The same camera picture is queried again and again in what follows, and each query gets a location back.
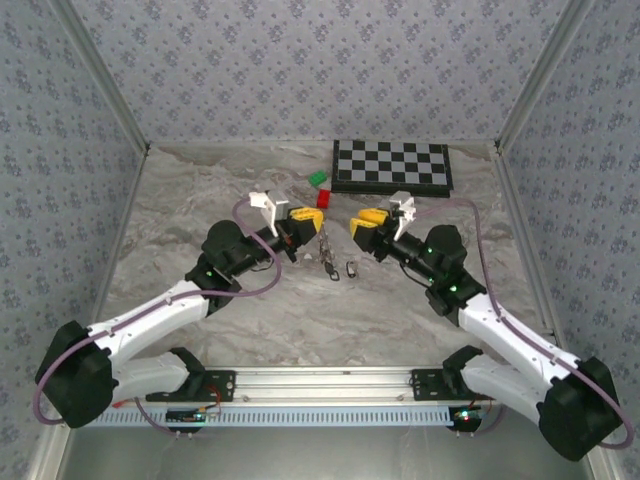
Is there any metal keyring with keys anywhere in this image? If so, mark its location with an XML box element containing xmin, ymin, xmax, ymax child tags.
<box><xmin>316</xmin><ymin>223</ymin><xmax>342</xmax><ymax>282</ymax></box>

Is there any black grey chessboard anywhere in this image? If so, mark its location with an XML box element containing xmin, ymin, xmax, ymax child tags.
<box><xmin>330</xmin><ymin>138</ymin><xmax>456</xmax><ymax>199</ymax></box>

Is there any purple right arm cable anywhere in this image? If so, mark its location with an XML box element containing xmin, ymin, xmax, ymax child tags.
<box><xmin>413</xmin><ymin>197</ymin><xmax>629</xmax><ymax>447</ymax></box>

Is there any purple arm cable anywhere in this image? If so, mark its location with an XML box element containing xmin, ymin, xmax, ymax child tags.
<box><xmin>413</xmin><ymin>197</ymin><xmax>629</xmax><ymax>447</ymax></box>
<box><xmin>31</xmin><ymin>197</ymin><xmax>284</xmax><ymax>440</ymax></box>

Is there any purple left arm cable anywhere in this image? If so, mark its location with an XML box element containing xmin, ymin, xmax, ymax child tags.
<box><xmin>31</xmin><ymin>197</ymin><xmax>284</xmax><ymax>440</ymax></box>

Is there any aluminium table side rail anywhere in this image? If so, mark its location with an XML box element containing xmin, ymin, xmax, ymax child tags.
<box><xmin>24</xmin><ymin>147</ymin><xmax>151</xmax><ymax>480</ymax></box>
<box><xmin>492</xmin><ymin>144</ymin><xmax>619</xmax><ymax>480</ymax></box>

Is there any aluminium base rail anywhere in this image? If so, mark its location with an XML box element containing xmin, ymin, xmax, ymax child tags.
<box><xmin>112</xmin><ymin>365</ymin><xmax>506</xmax><ymax>405</ymax></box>

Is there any light blue slotted cable duct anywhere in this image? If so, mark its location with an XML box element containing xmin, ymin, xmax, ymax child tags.
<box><xmin>89</xmin><ymin>405</ymin><xmax>454</xmax><ymax>428</ymax></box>

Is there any aluminium frame post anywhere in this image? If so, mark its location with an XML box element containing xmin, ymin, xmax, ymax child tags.
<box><xmin>48</xmin><ymin>0</ymin><xmax>151</xmax><ymax>154</ymax></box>
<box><xmin>494</xmin><ymin>0</ymin><xmax>599</xmax><ymax>151</ymax></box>

